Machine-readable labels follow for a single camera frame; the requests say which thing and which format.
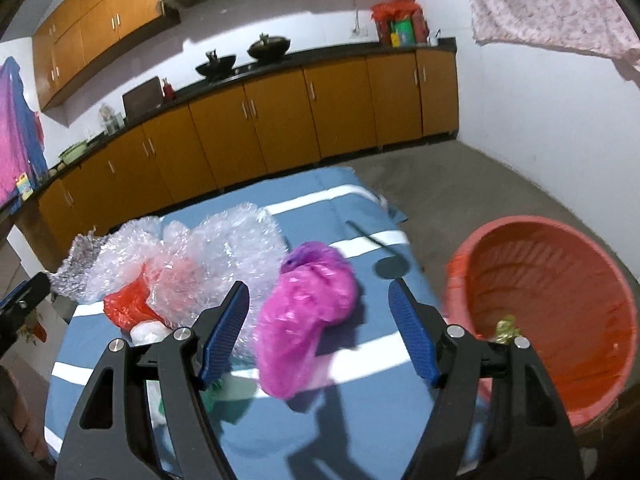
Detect black wok with utensil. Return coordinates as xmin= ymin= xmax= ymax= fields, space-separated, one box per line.
xmin=195 ymin=50 xmax=236 ymax=80

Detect white flower-decal cabinet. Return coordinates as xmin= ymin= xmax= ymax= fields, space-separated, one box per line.
xmin=1 ymin=226 xmax=67 ymax=382

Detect red plastic basket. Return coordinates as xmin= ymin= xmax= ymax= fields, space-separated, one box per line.
xmin=444 ymin=216 xmax=638 ymax=429

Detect lower wooden kitchen cabinets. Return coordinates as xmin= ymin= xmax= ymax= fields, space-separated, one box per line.
xmin=1 ymin=38 xmax=459 ymax=270

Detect wooden kitchen cabinets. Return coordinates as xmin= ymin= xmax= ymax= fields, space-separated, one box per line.
xmin=1 ymin=38 xmax=459 ymax=270
xmin=32 ymin=0 xmax=180 ymax=110

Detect pink plastic bag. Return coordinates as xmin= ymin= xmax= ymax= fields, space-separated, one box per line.
xmin=254 ymin=242 xmax=359 ymax=400

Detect dark cutting board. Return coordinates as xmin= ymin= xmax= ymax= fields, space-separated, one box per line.
xmin=122 ymin=76 xmax=164 ymax=122

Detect orange plastic bag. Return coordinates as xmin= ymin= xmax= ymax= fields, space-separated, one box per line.
xmin=103 ymin=263 xmax=168 ymax=333

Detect yellow detergent bottle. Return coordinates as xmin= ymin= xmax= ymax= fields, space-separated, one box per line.
xmin=15 ymin=172 xmax=34 ymax=202

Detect upper wooden kitchen cabinets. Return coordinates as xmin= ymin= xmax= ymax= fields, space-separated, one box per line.
xmin=32 ymin=0 xmax=180 ymax=110

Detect white plastic bag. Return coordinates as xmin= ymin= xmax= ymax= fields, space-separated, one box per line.
xmin=129 ymin=321 xmax=171 ymax=347

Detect pink floral hanging cloth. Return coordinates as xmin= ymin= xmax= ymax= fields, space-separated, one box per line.
xmin=470 ymin=0 xmax=639 ymax=70

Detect dark green plastic bag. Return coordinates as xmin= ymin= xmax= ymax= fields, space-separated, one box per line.
xmin=149 ymin=374 xmax=259 ymax=426

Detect black wok with lid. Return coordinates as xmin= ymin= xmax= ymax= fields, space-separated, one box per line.
xmin=247 ymin=34 xmax=291 ymax=63

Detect blue music-note table cloth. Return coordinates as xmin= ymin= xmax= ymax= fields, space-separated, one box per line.
xmin=43 ymin=166 xmax=494 ymax=480

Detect green bowl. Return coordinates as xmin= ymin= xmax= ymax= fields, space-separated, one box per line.
xmin=60 ymin=140 xmax=88 ymax=166

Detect orange bag with groceries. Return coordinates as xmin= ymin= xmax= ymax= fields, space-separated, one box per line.
xmin=371 ymin=0 xmax=430 ymax=47

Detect glass jar with bag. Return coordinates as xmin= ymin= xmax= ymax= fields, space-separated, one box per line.
xmin=99 ymin=103 xmax=125 ymax=136

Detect clear bubble wrap sheet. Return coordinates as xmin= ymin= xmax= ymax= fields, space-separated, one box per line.
xmin=49 ymin=203 xmax=288 ymax=365

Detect green paw-print plastic bag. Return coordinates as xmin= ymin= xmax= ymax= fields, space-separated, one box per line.
xmin=492 ymin=314 xmax=522 ymax=344

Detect red bottle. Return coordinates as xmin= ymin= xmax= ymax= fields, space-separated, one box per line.
xmin=162 ymin=78 xmax=175 ymax=102

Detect magenta blue hanging cloth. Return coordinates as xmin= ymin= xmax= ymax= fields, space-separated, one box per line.
xmin=0 ymin=56 xmax=48 ymax=206

